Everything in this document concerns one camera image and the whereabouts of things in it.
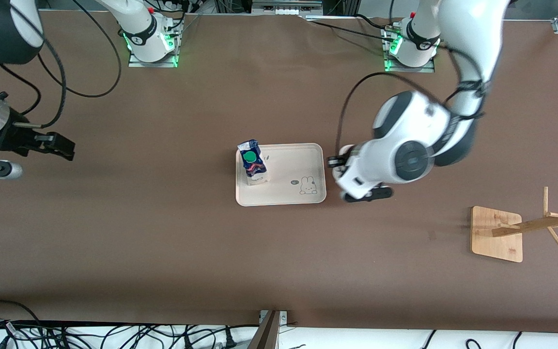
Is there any blue white milk carton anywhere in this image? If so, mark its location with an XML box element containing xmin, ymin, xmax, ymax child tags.
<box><xmin>237</xmin><ymin>139</ymin><xmax>271</xmax><ymax>188</ymax></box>

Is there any cream rabbit print tray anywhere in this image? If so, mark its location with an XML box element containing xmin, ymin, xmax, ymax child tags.
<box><xmin>235</xmin><ymin>143</ymin><xmax>327</xmax><ymax>207</ymax></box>

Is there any wooden cup stand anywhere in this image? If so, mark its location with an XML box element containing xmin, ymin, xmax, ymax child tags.
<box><xmin>470</xmin><ymin>187</ymin><xmax>558</xmax><ymax>263</ymax></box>

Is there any grey rack equipment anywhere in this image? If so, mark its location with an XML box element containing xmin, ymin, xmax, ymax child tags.
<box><xmin>251</xmin><ymin>0</ymin><xmax>324</xmax><ymax>15</ymax></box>

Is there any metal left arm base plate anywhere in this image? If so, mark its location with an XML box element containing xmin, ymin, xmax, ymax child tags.
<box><xmin>382</xmin><ymin>27</ymin><xmax>436</xmax><ymax>74</ymax></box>

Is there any black base power cable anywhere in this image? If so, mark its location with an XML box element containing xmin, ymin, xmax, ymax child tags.
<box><xmin>302</xmin><ymin>13</ymin><xmax>402</xmax><ymax>43</ymax></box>

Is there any aluminium profile post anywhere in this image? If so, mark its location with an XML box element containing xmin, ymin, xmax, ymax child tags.
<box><xmin>248</xmin><ymin>309</ymin><xmax>289</xmax><ymax>349</ymax></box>

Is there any black floor cable tangle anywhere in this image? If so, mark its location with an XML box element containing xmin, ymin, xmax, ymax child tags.
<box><xmin>0</xmin><ymin>317</ymin><xmax>260</xmax><ymax>349</ymax></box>

